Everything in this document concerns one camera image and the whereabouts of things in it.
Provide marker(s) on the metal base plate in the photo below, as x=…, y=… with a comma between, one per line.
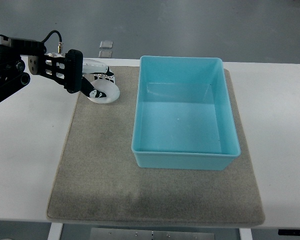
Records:
x=134, y=234

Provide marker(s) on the lower floor socket plate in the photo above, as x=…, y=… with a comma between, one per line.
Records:
x=105, y=54

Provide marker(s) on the blue plastic box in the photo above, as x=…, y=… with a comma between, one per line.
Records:
x=184, y=117

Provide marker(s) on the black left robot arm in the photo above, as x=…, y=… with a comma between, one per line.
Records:
x=21, y=58

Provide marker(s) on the white left table leg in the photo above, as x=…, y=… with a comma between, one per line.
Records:
x=55, y=231

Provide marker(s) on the white right table leg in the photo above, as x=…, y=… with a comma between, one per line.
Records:
x=245, y=234

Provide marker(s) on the white table leg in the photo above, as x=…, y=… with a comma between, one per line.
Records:
x=245, y=234
x=55, y=231

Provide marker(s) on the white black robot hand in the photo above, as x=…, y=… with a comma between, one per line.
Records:
x=101, y=71

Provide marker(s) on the grey felt mat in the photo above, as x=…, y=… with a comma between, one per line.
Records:
x=99, y=182

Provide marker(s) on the black table control panel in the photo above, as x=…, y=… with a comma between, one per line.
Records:
x=289, y=232

